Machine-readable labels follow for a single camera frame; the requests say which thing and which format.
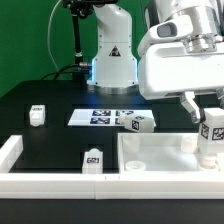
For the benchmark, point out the black camera stand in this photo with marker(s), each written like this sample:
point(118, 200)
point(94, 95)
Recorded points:
point(81, 9)

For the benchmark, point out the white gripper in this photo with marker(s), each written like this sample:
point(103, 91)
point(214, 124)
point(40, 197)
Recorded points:
point(166, 69)

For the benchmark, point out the white U-shaped fence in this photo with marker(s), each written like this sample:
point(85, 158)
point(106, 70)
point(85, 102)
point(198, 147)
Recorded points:
point(128, 185)

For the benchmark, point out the white square tabletop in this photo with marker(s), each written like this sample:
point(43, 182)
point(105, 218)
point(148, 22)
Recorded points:
point(162, 152)

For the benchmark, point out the white marker sheet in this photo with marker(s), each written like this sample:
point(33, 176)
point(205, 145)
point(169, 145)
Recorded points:
point(102, 117)

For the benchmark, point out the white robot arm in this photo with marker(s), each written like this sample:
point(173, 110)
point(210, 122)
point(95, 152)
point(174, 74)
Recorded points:
point(115, 68)

